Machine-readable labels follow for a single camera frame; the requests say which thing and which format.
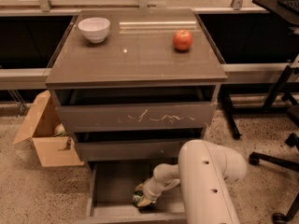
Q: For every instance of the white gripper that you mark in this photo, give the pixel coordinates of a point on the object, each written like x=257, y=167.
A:
x=149, y=192

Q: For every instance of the green soda can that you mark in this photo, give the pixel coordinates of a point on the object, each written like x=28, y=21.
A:
x=138, y=198

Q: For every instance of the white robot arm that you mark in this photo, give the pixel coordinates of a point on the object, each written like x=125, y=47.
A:
x=203, y=172

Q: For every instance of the bottom grey drawer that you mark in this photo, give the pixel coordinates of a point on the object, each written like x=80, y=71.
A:
x=112, y=188

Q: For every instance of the grey drawer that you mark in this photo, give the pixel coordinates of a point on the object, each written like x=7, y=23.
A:
x=112, y=188
x=133, y=145
x=127, y=109

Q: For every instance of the middle grey drawer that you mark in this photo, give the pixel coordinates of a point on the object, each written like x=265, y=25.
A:
x=133, y=145

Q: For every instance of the top grey drawer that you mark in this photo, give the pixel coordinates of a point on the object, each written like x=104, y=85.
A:
x=127, y=109

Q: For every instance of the grey drawer cabinet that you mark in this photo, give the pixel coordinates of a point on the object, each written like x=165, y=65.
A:
x=138, y=52

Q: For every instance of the cardboard box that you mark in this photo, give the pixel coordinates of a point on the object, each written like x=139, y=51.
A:
x=38, y=127

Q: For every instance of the white object in box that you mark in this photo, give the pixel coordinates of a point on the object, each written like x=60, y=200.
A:
x=59, y=131

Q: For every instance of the red apple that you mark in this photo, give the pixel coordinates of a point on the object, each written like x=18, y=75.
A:
x=182, y=40

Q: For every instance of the white ceramic bowl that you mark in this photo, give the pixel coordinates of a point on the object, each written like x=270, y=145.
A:
x=94, y=29

